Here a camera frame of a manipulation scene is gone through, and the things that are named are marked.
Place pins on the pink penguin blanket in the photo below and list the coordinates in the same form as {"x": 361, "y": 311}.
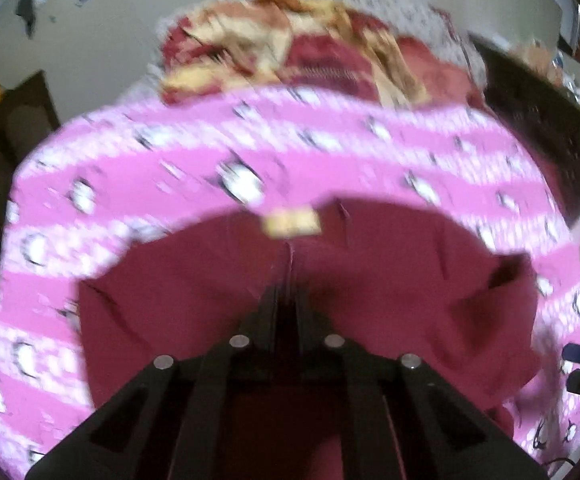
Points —
{"x": 144, "y": 229}

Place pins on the red yellow floral quilt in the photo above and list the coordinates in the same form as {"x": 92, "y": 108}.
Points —
{"x": 325, "y": 44}

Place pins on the dark wooden side table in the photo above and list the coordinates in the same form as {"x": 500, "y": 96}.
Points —
{"x": 27, "y": 117}

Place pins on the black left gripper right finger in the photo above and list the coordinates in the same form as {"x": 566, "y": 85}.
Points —
{"x": 398, "y": 418}

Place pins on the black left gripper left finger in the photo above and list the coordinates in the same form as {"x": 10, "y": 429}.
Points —
{"x": 171, "y": 421}

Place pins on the dark red sweater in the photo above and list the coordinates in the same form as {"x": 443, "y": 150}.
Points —
{"x": 382, "y": 342}

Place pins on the dark cloth on wall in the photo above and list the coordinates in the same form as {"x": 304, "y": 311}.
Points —
{"x": 25, "y": 10}

